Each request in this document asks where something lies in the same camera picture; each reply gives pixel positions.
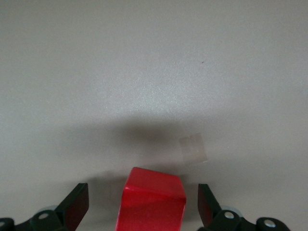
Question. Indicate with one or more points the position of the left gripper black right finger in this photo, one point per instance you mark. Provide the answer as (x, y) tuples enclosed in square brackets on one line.
[(211, 214)]

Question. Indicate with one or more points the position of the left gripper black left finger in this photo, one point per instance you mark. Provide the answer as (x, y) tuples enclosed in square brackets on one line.
[(69, 211)]

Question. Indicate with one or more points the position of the red cube block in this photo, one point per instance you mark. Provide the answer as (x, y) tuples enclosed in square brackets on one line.
[(151, 207)]

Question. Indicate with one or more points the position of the clear tape piece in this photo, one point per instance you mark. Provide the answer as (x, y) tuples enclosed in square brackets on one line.
[(193, 148)]

